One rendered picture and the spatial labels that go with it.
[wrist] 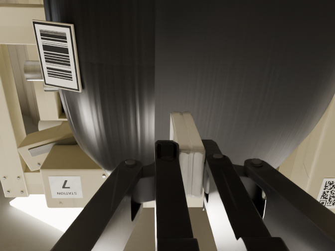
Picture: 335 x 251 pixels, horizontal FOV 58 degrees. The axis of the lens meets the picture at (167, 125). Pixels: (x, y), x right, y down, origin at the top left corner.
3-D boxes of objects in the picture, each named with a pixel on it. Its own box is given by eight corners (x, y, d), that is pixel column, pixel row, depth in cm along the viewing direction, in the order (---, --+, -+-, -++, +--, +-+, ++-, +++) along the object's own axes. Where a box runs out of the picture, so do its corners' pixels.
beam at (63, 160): (251, 169, 87) (245, 209, 94) (232, 128, 110) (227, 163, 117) (37, 170, 84) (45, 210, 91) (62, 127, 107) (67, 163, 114)
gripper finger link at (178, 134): (189, 199, 17) (175, 199, 17) (179, 148, 23) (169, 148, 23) (191, 149, 16) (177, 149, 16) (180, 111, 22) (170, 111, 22)
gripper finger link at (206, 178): (210, 178, 14) (271, 178, 15) (196, 138, 19) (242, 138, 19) (208, 204, 15) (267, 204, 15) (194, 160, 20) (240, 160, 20)
